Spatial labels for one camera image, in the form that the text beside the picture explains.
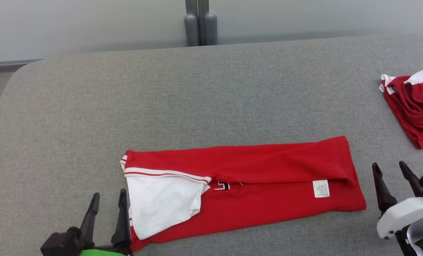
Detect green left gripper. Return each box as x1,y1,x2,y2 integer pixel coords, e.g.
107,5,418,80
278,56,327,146
78,188,132,256

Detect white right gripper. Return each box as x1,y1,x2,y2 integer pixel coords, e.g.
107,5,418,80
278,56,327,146
372,160,423,241

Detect red shorts with white stripe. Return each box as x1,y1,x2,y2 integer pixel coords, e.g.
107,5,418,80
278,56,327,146
378,69,423,150

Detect red and white jersey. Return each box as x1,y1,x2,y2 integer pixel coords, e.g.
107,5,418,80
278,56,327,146
119,135,367,252

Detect grey metal floor rail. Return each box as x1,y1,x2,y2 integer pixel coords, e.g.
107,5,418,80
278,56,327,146
0,59,43,74

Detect grey metal double post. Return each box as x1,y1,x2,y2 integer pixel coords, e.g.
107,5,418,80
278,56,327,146
183,0,218,47

